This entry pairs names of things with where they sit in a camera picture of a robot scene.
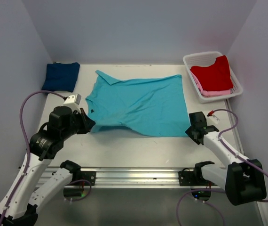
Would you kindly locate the folded navy blue t shirt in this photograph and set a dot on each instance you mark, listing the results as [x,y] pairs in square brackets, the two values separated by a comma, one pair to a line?
[61,77]

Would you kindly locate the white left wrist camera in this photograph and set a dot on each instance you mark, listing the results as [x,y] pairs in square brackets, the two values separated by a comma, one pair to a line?
[72,102]

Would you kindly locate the turquoise t shirt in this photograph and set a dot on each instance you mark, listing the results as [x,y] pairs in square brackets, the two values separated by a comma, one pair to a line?
[151,107]

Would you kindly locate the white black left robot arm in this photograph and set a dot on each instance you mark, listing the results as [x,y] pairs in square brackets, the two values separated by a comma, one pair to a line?
[23,202]

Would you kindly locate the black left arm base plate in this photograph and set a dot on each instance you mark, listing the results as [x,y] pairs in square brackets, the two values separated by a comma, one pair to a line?
[89,176]

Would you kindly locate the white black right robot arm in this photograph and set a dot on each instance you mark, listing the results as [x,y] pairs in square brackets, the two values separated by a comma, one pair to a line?
[241,178]

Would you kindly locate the pink t shirt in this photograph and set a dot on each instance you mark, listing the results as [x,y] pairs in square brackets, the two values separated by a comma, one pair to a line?
[210,93]

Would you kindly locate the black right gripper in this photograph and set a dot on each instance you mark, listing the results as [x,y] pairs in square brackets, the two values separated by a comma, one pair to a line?
[189,132]

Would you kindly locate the red t shirt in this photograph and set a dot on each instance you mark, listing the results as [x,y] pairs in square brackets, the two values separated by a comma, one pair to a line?
[215,77]

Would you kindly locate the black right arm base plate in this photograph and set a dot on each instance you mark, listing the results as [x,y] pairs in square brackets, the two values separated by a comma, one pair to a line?
[187,177]

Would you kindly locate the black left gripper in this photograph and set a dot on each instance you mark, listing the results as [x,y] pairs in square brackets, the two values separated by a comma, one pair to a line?
[87,123]

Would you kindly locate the aluminium mounting rail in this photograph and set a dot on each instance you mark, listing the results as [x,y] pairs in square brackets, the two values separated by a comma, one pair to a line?
[131,177]

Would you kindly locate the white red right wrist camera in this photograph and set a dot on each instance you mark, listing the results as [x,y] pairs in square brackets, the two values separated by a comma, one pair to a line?
[213,118]

